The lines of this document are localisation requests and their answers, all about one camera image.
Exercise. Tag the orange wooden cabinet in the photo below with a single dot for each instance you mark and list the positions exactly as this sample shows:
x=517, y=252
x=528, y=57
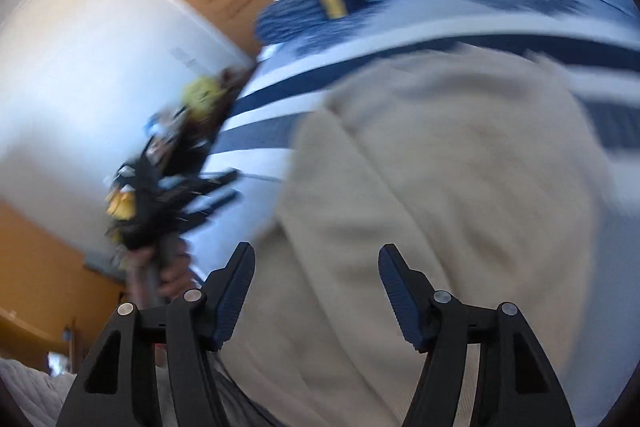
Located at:
x=40, y=267

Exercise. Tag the white light switch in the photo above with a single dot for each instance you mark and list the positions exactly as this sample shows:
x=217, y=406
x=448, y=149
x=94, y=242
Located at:
x=183, y=56

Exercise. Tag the white quilted pants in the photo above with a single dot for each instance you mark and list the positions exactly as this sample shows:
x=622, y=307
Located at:
x=25, y=387

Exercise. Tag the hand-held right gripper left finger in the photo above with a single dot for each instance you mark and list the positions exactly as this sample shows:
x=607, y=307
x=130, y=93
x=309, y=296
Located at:
x=232, y=297

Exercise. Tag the beige knit garment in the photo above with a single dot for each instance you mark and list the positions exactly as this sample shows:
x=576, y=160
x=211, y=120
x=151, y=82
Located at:
x=425, y=182

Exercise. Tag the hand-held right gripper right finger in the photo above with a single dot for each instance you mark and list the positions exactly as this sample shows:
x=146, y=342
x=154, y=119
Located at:
x=400, y=302

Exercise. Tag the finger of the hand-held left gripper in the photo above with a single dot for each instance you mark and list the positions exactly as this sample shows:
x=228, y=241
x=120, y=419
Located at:
x=215, y=181
x=220, y=202

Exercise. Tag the person's left hand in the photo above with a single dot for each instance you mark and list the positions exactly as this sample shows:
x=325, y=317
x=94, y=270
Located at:
x=175, y=274

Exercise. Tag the yellow plastic bag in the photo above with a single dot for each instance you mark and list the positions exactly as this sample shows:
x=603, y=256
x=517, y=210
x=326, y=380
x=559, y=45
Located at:
x=201, y=93

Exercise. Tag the cluttered wooden shelf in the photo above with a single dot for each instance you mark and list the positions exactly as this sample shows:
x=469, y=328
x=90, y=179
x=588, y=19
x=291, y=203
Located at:
x=205, y=137

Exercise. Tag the blue white striped bed blanket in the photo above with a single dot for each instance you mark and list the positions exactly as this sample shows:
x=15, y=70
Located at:
x=280, y=97

